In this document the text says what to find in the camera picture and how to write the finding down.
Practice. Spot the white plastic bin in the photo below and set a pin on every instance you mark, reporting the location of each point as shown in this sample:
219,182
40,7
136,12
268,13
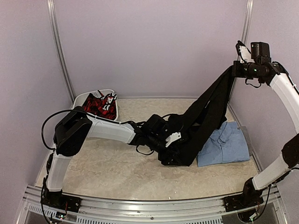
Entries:
80,99

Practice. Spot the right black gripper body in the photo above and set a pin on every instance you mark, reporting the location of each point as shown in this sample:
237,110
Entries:
252,72

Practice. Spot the red black plaid shirt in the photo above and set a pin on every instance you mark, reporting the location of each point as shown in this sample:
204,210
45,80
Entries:
101,105

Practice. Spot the light blue folded shirt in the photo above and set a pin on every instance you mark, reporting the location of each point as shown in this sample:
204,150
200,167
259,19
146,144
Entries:
225,145

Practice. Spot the right aluminium corner post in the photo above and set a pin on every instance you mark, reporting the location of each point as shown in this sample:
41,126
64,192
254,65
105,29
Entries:
247,21

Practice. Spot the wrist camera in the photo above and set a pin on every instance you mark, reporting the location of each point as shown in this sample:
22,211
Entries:
172,138
243,52

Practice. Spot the black long sleeve shirt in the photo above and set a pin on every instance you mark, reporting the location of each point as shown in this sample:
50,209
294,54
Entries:
198,122

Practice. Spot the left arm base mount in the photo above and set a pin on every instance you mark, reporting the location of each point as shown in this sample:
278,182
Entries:
61,201

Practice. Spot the aluminium front rail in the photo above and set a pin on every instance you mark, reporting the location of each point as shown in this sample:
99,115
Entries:
96,210

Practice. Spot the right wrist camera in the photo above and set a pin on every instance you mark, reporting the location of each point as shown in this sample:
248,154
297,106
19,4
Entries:
243,52

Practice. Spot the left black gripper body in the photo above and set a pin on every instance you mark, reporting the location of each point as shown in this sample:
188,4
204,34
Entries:
162,156

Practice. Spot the left aluminium corner post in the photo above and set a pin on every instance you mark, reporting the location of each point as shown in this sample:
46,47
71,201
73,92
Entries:
59,49

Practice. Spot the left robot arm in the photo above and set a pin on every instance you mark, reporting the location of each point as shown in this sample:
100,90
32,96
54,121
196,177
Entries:
72,131

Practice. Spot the aluminium corner post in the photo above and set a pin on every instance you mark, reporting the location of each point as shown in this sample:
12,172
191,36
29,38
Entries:
59,49
247,21

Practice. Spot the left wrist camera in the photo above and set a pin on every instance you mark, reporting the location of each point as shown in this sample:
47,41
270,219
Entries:
172,138

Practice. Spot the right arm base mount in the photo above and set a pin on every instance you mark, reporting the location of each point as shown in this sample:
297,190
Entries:
248,198

